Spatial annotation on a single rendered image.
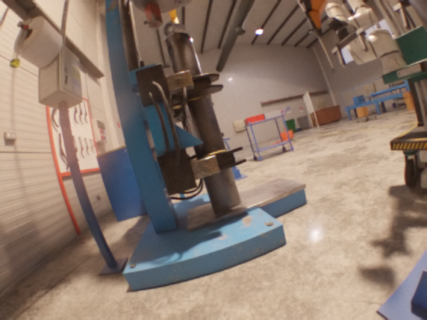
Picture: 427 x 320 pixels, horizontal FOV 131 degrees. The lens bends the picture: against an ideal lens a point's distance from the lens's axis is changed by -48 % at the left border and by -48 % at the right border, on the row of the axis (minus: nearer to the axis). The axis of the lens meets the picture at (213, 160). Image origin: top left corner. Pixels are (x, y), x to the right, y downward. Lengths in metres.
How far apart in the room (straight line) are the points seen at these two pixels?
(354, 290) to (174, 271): 0.76
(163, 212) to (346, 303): 1.13
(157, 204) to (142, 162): 0.29
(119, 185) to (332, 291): 2.42
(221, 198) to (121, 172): 1.61
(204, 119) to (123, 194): 1.69
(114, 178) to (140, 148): 1.37
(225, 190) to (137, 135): 0.68
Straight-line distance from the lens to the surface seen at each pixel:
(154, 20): 1.85
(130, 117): 1.30
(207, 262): 0.92
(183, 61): 1.35
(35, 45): 1.29
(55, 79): 1.34
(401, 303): 0.70
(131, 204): 2.56
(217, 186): 1.22
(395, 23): 1.54
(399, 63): 1.34
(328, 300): 0.71
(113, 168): 2.56
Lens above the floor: 0.57
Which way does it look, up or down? 3 degrees down
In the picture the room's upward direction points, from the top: 17 degrees counter-clockwise
